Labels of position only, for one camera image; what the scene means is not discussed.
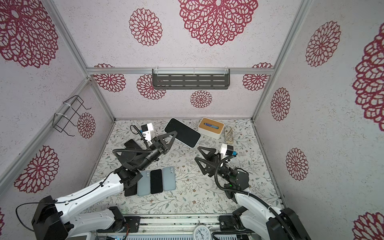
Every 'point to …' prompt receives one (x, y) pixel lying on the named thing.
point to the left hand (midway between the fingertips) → (177, 134)
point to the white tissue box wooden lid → (210, 128)
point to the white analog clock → (202, 232)
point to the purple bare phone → (156, 181)
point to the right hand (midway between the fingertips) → (198, 155)
